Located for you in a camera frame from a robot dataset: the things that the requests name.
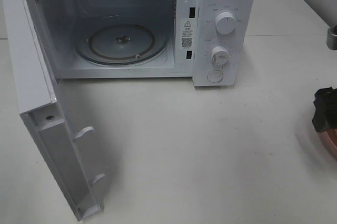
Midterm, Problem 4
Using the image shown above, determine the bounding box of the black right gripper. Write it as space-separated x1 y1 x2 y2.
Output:
312 87 336 132

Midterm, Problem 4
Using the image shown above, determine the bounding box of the pink plate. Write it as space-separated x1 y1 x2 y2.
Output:
319 129 337 160

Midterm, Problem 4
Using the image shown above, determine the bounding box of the round white door button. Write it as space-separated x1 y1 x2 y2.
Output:
207 70 223 83

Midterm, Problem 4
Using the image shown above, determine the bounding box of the white microwave door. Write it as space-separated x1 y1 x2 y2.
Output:
3 0 101 221

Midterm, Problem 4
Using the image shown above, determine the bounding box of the white lower timer knob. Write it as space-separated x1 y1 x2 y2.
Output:
210 46 231 66

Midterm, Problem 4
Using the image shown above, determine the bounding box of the white upper power knob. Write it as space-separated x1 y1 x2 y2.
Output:
214 10 237 34

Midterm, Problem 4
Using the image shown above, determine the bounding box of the white microwave oven body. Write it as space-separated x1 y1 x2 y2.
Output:
40 0 253 86

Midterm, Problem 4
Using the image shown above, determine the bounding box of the white warning label sticker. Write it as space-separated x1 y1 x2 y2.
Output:
180 18 195 50

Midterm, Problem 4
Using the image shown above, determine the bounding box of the glass microwave turntable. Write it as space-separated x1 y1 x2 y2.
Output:
75 24 169 66

